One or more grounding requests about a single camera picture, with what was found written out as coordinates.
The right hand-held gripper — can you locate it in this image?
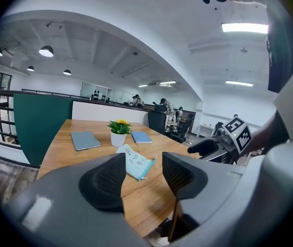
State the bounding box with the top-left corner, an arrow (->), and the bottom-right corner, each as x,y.
187,115 -> 253,165

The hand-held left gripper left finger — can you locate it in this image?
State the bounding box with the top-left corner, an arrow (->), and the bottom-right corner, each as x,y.
78,152 -> 127,214

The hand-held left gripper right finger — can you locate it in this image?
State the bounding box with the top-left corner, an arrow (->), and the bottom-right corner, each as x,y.
162,152 -> 209,200

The light blue zipper pouch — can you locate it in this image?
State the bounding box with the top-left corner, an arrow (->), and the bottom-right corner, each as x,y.
116,144 -> 158,182

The person's right forearm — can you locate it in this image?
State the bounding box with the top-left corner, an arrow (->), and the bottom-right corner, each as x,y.
240,111 -> 281,157

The white desk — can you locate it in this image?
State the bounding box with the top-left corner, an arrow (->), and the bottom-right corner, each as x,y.
196,124 -> 215,138

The black office chair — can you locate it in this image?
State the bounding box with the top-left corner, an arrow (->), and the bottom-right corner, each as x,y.
148,110 -> 168,136
170,114 -> 195,144

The grey notebook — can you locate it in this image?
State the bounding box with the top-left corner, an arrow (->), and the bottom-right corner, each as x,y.
70,131 -> 102,152

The white potted yellow flower plant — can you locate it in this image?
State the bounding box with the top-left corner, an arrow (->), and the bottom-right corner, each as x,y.
107,118 -> 132,148

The blue notebook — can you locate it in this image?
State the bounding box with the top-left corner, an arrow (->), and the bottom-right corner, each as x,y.
130,131 -> 153,144

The dark green partition panel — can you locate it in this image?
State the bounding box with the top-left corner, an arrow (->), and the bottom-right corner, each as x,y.
13,93 -> 74,167

